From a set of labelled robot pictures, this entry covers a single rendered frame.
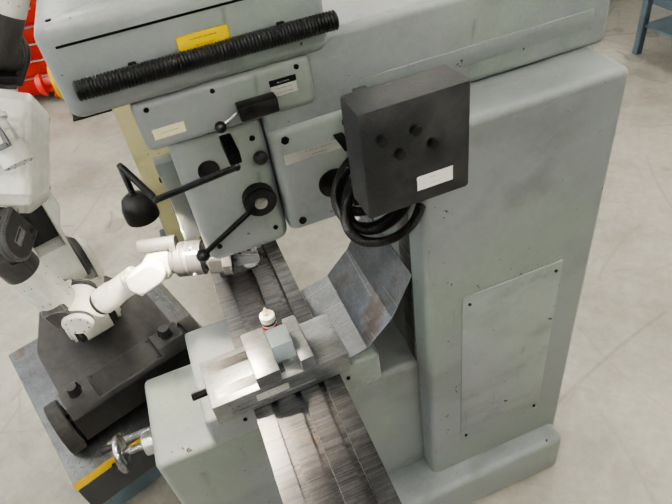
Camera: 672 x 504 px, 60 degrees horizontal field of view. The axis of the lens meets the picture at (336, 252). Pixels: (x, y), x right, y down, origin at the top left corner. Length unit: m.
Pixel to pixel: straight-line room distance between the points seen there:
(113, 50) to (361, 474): 0.98
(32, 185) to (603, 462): 2.12
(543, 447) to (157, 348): 1.42
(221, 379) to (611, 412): 1.69
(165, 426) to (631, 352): 1.97
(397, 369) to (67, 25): 1.22
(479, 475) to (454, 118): 1.48
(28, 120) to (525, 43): 1.11
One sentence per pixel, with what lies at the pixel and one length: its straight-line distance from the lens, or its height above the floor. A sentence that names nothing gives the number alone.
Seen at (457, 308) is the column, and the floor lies 1.02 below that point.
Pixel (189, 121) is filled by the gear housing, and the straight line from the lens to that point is 1.12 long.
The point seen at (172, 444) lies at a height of 0.76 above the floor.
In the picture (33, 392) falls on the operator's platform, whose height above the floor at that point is 0.40.
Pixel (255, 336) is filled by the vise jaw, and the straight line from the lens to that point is 1.48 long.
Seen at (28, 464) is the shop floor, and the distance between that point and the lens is 2.98.
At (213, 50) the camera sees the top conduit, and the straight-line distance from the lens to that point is 1.03.
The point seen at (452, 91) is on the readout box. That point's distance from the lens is 0.97.
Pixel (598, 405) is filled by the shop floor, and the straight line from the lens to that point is 2.66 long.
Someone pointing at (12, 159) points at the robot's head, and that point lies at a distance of 1.38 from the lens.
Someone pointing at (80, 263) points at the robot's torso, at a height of 1.03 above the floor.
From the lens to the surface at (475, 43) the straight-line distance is 1.30.
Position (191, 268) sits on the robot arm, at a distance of 1.46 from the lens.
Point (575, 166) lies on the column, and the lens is 1.46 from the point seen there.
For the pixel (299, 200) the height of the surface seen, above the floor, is 1.42.
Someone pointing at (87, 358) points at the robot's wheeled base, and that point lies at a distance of 2.37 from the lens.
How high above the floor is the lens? 2.16
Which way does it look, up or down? 42 degrees down
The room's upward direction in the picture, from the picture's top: 10 degrees counter-clockwise
